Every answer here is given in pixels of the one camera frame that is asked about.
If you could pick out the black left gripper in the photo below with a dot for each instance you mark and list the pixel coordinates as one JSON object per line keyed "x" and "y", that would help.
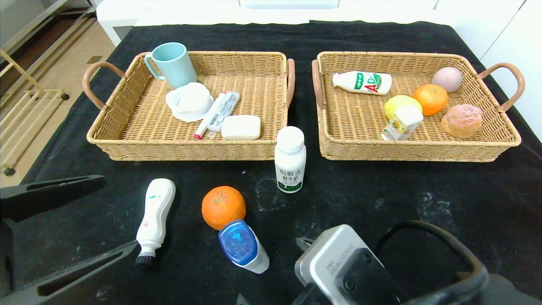
{"x": 6, "y": 237}

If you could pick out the white tube with blue cap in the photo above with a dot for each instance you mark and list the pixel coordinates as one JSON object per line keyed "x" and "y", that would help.
{"x": 237, "y": 243}

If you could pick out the white milk bottle green label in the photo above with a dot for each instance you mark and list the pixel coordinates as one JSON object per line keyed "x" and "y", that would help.
{"x": 290, "y": 165}

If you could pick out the yellow lemon drink carton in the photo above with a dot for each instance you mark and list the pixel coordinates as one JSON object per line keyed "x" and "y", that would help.
{"x": 402, "y": 125}

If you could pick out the yellow lemon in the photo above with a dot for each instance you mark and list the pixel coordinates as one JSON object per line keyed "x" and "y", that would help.
{"x": 396, "y": 103}

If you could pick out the wicker basket with toiletries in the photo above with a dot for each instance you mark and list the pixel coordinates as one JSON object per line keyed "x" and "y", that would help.
{"x": 262, "y": 92}

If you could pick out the wicker basket with food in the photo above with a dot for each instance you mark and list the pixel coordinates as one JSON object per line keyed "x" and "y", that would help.
{"x": 360, "y": 123}

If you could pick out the white shoe brush bottle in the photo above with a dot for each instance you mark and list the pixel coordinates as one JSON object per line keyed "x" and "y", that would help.
{"x": 156, "y": 212}

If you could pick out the orange with stem mark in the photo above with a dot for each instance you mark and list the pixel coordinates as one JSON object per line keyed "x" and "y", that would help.
{"x": 223, "y": 205}

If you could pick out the light wooden rolling rack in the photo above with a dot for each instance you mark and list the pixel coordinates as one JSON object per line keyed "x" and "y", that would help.
{"x": 22, "y": 70}

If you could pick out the brass floor socket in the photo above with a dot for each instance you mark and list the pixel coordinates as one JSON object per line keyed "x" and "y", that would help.
{"x": 95, "y": 59}

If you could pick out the white round dish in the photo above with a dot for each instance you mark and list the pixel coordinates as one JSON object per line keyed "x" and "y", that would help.
{"x": 189, "y": 101}

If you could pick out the white pen with pink cap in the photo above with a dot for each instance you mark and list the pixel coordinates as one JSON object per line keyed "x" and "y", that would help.
{"x": 208, "y": 120}

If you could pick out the white soap bar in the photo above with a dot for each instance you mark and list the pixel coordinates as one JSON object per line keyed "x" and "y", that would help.
{"x": 240, "y": 127}

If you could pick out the light blue mug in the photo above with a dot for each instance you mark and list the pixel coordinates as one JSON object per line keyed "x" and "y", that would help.
{"x": 174, "y": 62}

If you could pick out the white low table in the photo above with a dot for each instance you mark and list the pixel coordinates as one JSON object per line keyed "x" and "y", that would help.
{"x": 211, "y": 17}

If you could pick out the white AD drink bottle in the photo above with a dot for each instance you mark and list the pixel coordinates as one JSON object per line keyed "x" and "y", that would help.
{"x": 360, "y": 81}

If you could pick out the orange with smooth skin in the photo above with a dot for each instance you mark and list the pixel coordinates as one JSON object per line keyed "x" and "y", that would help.
{"x": 432, "y": 100}

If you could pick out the pale pink egg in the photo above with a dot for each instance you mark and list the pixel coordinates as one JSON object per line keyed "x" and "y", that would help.
{"x": 446, "y": 79}

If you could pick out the brown bread roll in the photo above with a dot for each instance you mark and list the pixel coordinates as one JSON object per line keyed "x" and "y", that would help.
{"x": 461, "y": 121}

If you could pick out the grey metal shelf frame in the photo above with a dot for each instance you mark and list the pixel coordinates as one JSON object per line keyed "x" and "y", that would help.
{"x": 42, "y": 23}

